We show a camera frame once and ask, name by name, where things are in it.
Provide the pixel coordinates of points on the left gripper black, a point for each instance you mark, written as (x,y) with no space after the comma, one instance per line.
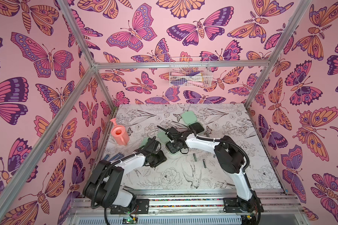
(161,159)

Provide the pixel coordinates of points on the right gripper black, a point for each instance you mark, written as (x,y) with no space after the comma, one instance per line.
(172,143)

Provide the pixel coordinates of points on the green nail clipper case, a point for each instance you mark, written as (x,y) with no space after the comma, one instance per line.
(144,141)

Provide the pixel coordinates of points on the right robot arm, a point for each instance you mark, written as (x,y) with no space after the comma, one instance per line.
(231,157)

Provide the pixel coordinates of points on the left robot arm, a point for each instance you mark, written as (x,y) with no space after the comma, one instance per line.
(103,187)

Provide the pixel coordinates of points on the blue dotted work glove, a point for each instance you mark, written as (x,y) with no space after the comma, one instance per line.
(115,157)

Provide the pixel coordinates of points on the pink watering can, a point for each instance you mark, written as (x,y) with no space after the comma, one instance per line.
(119,133)

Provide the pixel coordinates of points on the green circuit board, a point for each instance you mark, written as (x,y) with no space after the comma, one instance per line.
(129,220)

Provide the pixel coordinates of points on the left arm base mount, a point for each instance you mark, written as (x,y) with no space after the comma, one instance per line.
(139,206)

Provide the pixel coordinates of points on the white wire wall basket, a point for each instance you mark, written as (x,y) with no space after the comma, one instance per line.
(190,72)

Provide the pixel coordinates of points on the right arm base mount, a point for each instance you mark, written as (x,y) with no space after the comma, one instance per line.
(238,205)

